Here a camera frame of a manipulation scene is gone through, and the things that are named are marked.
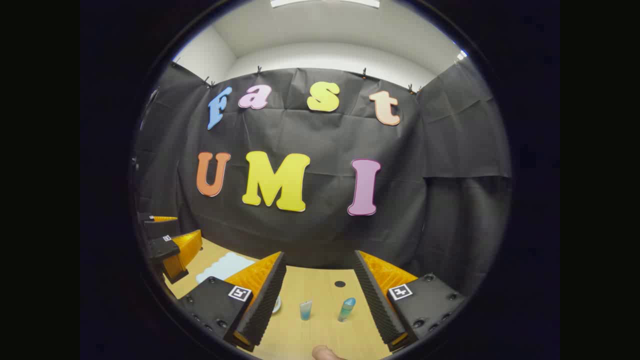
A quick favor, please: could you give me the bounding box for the pale blue suitcase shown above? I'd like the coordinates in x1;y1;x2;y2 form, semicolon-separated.
195;251;257;285

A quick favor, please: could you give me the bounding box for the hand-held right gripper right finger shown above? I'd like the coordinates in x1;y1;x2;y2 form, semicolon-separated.
354;250;467;353

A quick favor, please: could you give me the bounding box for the black backdrop cloth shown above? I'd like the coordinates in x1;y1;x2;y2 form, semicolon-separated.
132;57;513;297

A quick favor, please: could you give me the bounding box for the green bottle with blue cap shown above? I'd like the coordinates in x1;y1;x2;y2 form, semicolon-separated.
337;297;357;323

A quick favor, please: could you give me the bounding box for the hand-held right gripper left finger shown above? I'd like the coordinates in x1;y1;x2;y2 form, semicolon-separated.
177;251;287;353

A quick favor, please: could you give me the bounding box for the ceiling light panel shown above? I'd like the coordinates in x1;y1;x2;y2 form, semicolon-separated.
270;0;381;9

